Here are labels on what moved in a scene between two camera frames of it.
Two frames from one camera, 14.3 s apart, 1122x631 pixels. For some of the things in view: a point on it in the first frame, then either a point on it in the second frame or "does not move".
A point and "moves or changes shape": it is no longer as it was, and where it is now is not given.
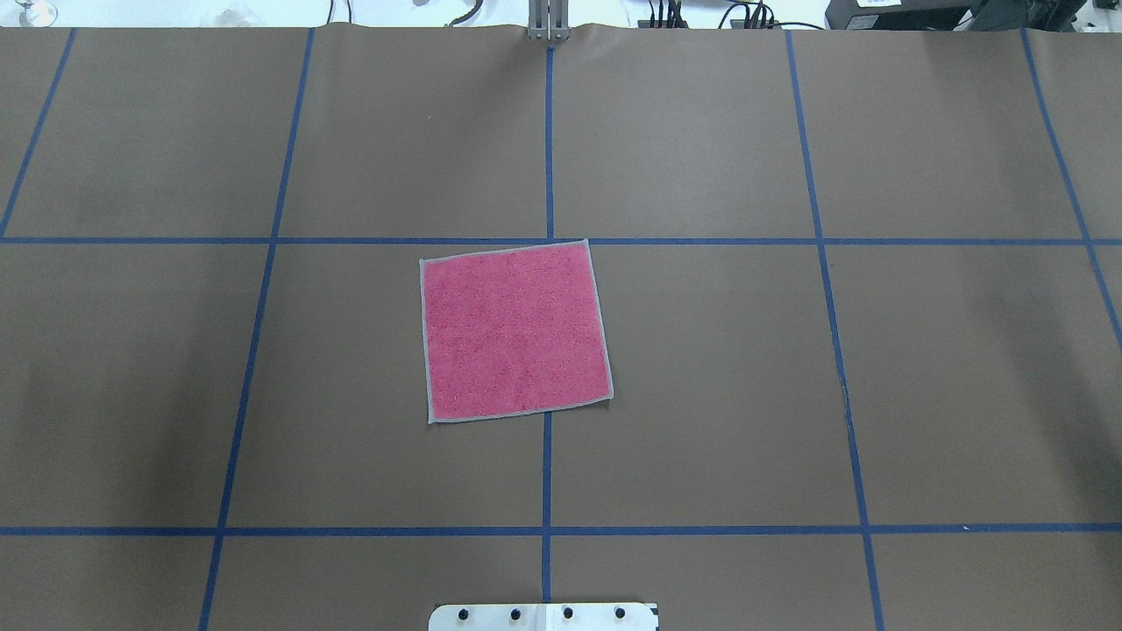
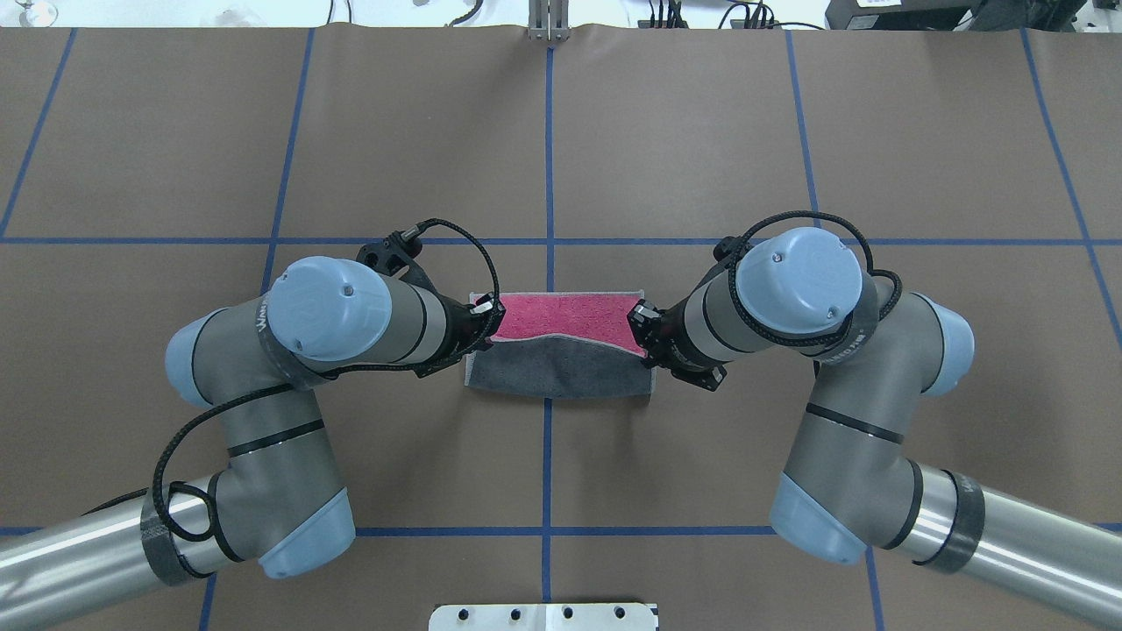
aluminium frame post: x=548 y=20 does not move
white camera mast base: x=543 y=617 does not move
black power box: x=896 y=15 does not move
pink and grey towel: x=510 y=330 moves or changes shape
